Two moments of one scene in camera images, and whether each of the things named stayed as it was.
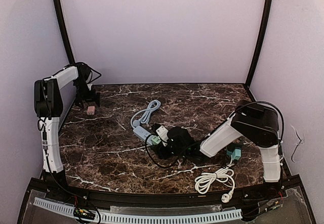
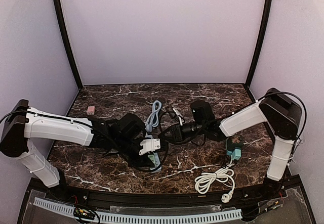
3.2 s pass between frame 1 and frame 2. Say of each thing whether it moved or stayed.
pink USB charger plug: stayed
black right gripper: moved
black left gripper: moved
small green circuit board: stayed
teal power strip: stayed
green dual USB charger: moved
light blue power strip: moved
